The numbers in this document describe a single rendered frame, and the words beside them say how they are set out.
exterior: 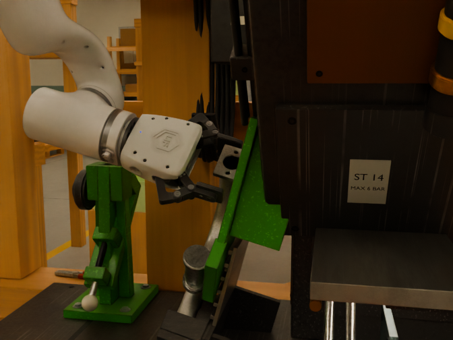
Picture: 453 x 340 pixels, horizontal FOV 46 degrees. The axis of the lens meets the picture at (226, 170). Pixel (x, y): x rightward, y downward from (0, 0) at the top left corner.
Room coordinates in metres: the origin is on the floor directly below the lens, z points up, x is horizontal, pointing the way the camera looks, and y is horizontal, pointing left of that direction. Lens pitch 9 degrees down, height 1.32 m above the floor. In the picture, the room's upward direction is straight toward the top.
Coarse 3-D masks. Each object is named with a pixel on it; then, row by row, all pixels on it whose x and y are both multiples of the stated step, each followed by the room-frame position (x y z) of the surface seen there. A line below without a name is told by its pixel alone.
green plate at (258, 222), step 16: (256, 128) 0.67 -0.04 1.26; (256, 144) 0.69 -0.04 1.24; (240, 160) 0.68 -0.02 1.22; (256, 160) 0.69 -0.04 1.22; (240, 176) 0.68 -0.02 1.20; (256, 176) 0.69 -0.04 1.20; (240, 192) 0.69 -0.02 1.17; (256, 192) 0.69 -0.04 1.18; (240, 208) 0.69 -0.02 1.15; (256, 208) 0.69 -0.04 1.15; (272, 208) 0.68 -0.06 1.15; (224, 224) 0.68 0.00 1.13; (240, 224) 0.69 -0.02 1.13; (256, 224) 0.69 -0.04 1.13; (272, 224) 0.68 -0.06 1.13; (224, 240) 0.68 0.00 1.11; (256, 240) 0.69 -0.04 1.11; (272, 240) 0.68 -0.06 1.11
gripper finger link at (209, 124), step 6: (210, 126) 0.83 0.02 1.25; (210, 138) 0.83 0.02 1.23; (216, 138) 0.82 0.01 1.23; (222, 138) 0.81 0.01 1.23; (228, 138) 0.81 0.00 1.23; (234, 138) 0.81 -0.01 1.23; (216, 144) 0.83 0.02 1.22; (222, 144) 0.82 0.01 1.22; (228, 144) 0.82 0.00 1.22; (234, 144) 0.81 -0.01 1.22; (240, 144) 0.81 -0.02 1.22
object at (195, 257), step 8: (192, 248) 0.70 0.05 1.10; (200, 248) 0.70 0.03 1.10; (184, 256) 0.69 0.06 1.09; (192, 256) 0.69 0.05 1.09; (200, 256) 0.69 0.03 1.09; (184, 264) 0.69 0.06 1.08; (192, 264) 0.68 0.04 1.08; (200, 264) 0.68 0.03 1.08; (192, 272) 0.69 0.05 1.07; (200, 272) 0.69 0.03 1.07; (184, 280) 0.73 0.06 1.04; (192, 280) 0.71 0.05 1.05; (200, 280) 0.71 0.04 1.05; (192, 288) 0.72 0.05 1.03; (200, 288) 0.72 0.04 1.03
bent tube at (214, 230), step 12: (228, 156) 0.78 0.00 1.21; (216, 168) 0.76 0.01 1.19; (228, 168) 0.80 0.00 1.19; (228, 180) 0.78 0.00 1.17; (228, 192) 0.80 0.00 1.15; (216, 216) 0.84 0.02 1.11; (216, 228) 0.83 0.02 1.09; (192, 300) 0.75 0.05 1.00; (180, 312) 0.73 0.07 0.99; (192, 312) 0.73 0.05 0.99
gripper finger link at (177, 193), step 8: (200, 184) 0.75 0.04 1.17; (208, 184) 0.75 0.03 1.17; (176, 192) 0.75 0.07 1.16; (184, 192) 0.75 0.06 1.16; (192, 192) 0.75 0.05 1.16; (200, 192) 0.75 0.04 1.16; (208, 192) 0.75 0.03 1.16; (216, 192) 0.75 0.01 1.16; (184, 200) 0.76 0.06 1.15; (208, 200) 0.76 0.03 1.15; (216, 200) 0.76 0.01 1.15
